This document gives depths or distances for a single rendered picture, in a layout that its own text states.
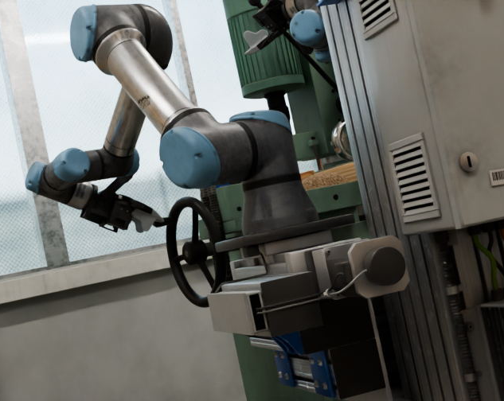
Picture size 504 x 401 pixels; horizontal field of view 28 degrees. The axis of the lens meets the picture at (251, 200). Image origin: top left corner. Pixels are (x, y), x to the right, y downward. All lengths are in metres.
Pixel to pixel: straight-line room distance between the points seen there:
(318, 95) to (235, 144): 0.94
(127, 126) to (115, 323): 1.62
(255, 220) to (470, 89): 0.59
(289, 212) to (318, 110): 0.90
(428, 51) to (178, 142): 0.57
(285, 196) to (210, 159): 0.17
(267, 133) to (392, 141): 0.38
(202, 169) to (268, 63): 0.93
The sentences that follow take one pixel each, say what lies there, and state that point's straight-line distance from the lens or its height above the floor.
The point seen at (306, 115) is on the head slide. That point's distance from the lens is 2.80.
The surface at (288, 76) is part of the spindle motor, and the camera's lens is 2.70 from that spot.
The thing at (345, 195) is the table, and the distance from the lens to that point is 2.46.
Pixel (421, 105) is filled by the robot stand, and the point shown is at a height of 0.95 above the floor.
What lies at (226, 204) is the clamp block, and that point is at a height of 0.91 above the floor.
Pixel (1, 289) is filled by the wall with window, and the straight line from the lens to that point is 3.65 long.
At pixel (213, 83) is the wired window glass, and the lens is 4.26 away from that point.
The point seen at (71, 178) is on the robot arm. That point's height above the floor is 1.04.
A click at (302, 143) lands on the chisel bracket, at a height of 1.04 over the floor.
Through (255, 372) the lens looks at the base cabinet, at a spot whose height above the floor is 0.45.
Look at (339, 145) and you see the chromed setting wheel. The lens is 2.68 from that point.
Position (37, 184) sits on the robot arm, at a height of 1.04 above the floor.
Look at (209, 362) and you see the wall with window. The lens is 4.01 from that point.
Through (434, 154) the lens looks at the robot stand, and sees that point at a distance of 1.47.
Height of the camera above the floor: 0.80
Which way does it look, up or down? 2 degrees up
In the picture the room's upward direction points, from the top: 12 degrees counter-clockwise
